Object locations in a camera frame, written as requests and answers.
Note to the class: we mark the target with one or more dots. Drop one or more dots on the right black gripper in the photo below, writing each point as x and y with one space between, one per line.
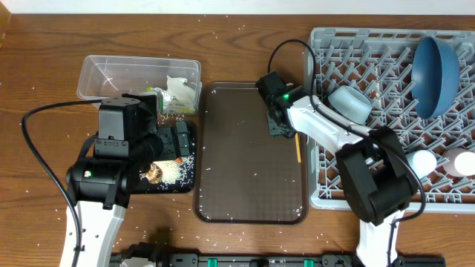
277 126

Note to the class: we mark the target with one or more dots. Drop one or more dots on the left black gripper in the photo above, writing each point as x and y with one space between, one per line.
179 139

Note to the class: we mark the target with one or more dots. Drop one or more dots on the white rice pile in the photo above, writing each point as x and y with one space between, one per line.
174 172

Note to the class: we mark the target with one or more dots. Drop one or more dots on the yellow green snack wrapper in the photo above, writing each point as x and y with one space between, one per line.
162 106

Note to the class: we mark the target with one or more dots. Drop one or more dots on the brown food scrap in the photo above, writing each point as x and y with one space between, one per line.
154 174

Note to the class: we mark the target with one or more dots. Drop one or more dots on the white tissue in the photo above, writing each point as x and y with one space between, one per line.
177 93

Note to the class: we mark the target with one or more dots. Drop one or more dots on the light blue rice bowl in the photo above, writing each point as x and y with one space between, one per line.
351 103

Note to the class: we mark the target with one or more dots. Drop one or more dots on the light blue cup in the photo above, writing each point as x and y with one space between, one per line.
422 162

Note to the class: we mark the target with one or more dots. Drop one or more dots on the dark blue plate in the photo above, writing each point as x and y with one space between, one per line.
435 73

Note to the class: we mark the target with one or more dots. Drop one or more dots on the pink cup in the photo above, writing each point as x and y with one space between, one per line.
460 162

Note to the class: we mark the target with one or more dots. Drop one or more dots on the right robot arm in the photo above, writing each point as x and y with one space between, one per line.
376 178

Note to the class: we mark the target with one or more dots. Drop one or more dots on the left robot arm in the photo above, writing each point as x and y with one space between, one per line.
108 169

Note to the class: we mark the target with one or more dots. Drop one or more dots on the grey dishwasher rack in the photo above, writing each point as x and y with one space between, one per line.
378 62

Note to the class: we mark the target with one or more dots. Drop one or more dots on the black plastic tray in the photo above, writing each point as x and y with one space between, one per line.
144 187

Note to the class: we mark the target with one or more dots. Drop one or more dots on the brown serving tray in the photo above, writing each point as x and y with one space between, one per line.
245 174

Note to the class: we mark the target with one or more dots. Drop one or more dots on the clear plastic bin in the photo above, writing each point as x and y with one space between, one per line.
111 76

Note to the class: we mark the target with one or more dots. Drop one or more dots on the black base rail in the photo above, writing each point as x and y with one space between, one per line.
144 254

